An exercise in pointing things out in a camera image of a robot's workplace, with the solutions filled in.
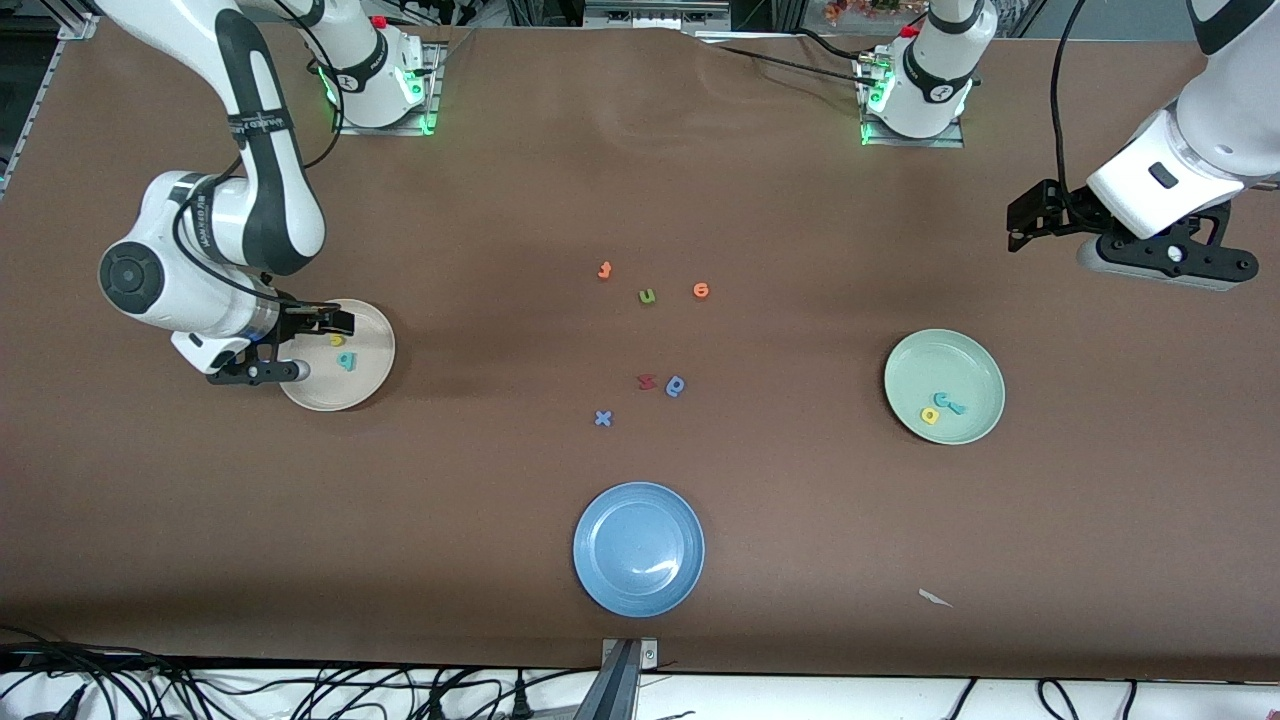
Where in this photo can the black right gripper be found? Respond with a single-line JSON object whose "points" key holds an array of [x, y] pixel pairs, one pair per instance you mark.
{"points": [[297, 317]]}

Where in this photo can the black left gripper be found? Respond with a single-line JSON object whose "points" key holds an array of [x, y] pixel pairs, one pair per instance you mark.
{"points": [[1060, 208]]}

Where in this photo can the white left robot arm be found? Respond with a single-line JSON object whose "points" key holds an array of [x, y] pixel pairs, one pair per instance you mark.
{"points": [[1200, 150]]}

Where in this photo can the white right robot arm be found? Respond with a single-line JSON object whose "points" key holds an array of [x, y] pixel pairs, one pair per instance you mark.
{"points": [[180, 300]]}

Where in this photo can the beige round plate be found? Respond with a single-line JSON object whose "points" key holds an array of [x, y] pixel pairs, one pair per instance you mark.
{"points": [[350, 390]]}

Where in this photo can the light green round plate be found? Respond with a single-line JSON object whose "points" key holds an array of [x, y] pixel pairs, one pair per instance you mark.
{"points": [[960, 360]]}

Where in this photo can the brown table cover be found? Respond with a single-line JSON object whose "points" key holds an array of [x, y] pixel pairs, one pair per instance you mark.
{"points": [[200, 500]]}

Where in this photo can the blue foam letter a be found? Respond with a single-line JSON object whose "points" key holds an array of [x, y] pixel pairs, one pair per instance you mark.
{"points": [[681, 383]]}

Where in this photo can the blue round plate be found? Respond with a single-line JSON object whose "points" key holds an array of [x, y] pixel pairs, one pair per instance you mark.
{"points": [[640, 550]]}

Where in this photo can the white paper scrap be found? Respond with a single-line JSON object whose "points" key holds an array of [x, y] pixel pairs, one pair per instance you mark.
{"points": [[935, 598]]}

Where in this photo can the grey metal box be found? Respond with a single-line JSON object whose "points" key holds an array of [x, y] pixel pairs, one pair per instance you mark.
{"points": [[655, 14]]}

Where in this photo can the silver metal bracket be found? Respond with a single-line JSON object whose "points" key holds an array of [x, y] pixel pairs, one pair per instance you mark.
{"points": [[648, 652]]}

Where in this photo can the grey camera pole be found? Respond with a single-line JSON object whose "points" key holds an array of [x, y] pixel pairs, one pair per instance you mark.
{"points": [[612, 690]]}

